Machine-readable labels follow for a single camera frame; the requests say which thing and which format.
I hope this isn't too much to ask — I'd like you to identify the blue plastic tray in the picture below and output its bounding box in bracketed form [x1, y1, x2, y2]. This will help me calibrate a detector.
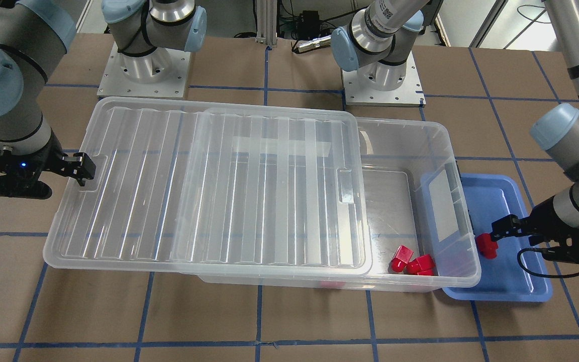
[443, 173, 553, 303]

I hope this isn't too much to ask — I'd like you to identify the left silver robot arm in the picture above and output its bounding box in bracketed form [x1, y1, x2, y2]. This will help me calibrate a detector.
[331, 1, 579, 265]

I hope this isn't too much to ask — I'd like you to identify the red block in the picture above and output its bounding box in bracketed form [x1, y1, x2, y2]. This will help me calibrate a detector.
[389, 245, 414, 273]
[405, 254, 436, 277]
[475, 232, 499, 259]

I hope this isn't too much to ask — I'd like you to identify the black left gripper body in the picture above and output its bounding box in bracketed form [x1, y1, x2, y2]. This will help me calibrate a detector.
[519, 197, 579, 265]

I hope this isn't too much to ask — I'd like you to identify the clear plastic box lid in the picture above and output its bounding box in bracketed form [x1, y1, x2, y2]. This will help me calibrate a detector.
[43, 97, 372, 280]

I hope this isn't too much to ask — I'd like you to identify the clear plastic storage box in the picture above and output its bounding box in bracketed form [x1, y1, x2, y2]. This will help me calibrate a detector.
[171, 113, 481, 293]

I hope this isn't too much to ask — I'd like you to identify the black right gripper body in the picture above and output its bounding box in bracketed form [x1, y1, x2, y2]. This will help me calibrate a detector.
[0, 143, 76, 200]

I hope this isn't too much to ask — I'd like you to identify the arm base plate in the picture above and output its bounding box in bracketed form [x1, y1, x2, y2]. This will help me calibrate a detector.
[341, 52, 427, 107]
[97, 44, 193, 99]

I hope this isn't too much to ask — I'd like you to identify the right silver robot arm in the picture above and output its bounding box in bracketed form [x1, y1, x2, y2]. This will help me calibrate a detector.
[0, 1, 208, 200]

